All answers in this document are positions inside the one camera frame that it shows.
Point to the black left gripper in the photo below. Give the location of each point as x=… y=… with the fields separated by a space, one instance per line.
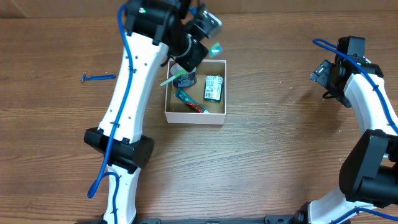
x=188 y=61

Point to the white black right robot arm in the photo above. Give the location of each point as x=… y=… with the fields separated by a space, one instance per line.
x=368 y=176

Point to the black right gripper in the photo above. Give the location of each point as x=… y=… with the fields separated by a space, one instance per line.
x=323 y=78

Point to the blue disposable razor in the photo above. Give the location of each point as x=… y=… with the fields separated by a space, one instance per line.
x=85 y=78

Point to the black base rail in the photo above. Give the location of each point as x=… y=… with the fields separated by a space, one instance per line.
x=268 y=219

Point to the green white soap bar pack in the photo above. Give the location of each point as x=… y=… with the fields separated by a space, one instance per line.
x=213 y=88

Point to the green red toothpaste tube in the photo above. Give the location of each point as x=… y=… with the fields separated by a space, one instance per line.
x=189 y=101

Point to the white green toothbrush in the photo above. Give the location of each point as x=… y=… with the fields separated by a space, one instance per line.
x=214 y=51

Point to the white cardboard box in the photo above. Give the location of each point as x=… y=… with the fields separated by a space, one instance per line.
x=177 y=112

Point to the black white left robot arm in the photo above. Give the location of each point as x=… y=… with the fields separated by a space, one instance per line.
x=150 y=31

